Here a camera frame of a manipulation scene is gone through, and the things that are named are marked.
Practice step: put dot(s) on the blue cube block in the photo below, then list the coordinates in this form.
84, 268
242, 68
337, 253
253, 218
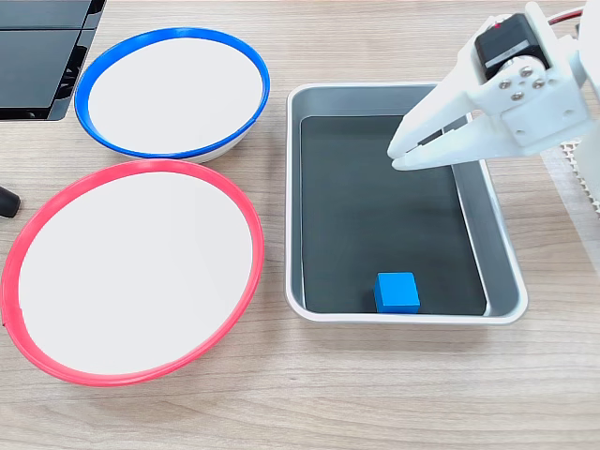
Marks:
396, 294

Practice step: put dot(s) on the silver metal tray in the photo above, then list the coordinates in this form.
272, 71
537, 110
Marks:
487, 244

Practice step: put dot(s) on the black tray liner mat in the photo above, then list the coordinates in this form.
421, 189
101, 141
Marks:
370, 220

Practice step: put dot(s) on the white dish blue rim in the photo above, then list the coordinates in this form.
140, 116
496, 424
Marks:
173, 94

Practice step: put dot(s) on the white dish red rim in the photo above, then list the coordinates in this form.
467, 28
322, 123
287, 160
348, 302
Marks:
136, 272

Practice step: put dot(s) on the white honeycomb mesh mat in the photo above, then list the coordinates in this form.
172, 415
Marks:
579, 173

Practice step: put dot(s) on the translucent tape sheet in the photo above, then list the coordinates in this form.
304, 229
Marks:
569, 220

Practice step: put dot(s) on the black glossy flat device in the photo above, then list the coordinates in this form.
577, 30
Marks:
33, 65

